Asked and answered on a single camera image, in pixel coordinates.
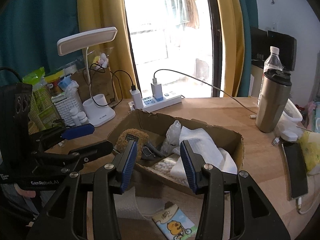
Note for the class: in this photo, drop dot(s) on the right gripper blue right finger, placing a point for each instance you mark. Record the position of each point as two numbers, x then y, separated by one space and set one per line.
190 165

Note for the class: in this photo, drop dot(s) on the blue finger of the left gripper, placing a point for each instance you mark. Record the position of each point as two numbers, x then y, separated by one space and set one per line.
78 131
92 152

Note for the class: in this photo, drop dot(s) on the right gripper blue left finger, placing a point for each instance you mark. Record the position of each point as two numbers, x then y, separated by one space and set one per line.
127 164

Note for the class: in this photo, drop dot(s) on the white textured cloth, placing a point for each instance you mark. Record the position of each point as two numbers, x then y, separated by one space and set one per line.
202 143

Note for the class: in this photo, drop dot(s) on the cotton swabs bag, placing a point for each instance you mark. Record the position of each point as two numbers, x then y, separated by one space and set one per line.
172 167

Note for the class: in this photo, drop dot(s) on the dark grey glove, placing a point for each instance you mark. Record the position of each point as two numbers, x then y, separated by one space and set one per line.
150 153

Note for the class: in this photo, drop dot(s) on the brown plush keychain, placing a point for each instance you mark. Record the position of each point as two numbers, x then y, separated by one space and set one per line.
141 138

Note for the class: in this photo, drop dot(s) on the white bubble wrap piece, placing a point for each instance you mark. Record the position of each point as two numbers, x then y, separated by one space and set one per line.
171 140

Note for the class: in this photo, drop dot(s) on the white paper towel sheet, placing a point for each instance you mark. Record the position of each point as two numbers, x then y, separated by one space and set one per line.
130 206

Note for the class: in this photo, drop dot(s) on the duck print tissue pack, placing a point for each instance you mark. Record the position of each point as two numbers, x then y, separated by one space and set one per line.
174 224

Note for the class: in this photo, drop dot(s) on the person left hand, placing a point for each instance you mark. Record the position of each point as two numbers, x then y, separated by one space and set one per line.
28 194

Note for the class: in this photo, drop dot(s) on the white pill bottle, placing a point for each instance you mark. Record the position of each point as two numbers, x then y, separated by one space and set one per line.
83 118
74 115

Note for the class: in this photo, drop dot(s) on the white perforated basket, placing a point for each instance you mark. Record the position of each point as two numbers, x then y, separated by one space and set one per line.
64 106

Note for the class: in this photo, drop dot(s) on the green snack bag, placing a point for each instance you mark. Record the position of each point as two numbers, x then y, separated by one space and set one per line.
42 112

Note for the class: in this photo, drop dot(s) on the white desk lamp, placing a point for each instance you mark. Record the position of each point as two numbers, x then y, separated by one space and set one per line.
96 107

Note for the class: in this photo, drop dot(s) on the brown cardboard box tray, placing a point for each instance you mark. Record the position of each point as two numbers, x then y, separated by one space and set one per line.
218 146

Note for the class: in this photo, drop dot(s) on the jar with yellow lid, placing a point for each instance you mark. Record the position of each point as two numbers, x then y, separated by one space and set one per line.
53 81

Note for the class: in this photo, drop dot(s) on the brown cardboard box behind lamp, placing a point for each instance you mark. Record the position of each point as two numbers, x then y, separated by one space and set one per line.
102 83

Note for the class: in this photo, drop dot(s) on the white power strip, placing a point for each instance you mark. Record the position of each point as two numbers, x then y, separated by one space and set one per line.
150 104

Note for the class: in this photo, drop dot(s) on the white plastic lidded container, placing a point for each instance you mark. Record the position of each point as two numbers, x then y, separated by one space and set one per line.
287 126

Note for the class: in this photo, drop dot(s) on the black smartphone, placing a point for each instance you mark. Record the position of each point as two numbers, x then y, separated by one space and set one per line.
296 167

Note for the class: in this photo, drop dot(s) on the white small desk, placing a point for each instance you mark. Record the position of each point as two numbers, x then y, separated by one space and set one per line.
255 81

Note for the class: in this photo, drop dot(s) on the steel travel tumbler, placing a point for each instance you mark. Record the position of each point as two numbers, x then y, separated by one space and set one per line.
275 92

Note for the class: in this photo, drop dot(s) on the yellow tissue pack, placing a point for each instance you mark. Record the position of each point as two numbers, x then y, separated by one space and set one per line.
310 145

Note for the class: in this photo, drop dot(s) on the teal curtain left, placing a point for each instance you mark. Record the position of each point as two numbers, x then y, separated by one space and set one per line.
30 30

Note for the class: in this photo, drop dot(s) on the teal curtain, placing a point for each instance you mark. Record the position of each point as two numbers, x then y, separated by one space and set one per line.
249 11
30 30

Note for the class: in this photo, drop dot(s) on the clear water bottle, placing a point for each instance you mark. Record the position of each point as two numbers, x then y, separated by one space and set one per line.
272 62

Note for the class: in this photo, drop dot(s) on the yellow curtain left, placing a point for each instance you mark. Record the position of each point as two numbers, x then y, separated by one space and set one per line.
104 24

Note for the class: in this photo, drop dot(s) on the yellow curtain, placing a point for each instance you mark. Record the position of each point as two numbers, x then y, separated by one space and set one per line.
104 24
233 44

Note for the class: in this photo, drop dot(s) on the yellow curtain right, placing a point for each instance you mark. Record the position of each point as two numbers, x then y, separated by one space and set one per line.
233 44

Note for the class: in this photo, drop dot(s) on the teal curtain right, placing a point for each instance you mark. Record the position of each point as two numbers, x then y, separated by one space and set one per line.
249 11

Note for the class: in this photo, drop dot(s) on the white charger with black cable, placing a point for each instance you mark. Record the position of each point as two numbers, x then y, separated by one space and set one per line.
136 97

